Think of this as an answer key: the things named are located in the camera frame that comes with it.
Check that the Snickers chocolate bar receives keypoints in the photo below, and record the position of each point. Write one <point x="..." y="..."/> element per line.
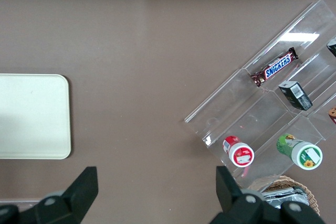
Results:
<point x="275" y="68"/>

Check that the green yoghurt drink bottle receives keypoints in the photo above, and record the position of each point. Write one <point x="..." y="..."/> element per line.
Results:
<point x="302" y="153"/>

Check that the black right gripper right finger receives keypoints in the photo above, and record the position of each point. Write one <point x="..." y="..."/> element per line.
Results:
<point x="231" y="197"/>

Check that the red yoghurt drink bottle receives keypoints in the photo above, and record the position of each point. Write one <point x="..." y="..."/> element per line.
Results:
<point x="239" y="151"/>

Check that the silver foil bag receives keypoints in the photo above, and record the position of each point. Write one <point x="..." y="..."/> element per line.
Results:
<point x="278" y="195"/>

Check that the cream plastic serving tray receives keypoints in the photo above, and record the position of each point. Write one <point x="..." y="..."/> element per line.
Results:
<point x="34" y="116"/>

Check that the brown cookie box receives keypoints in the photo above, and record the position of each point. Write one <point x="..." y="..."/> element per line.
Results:
<point x="333" y="115"/>

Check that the small black carton box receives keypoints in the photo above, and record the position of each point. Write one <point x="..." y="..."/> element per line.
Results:
<point x="295" y="95"/>

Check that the light wicker basket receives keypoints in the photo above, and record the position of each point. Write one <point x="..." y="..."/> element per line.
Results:
<point x="278" y="182"/>

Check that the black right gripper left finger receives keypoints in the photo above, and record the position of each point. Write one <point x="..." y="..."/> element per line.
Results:
<point x="81" y="195"/>

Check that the dark small packet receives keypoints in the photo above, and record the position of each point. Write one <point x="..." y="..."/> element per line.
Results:
<point x="333" y="48"/>

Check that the clear acrylic stepped display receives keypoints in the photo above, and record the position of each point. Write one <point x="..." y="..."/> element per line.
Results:
<point x="236" y="103"/>

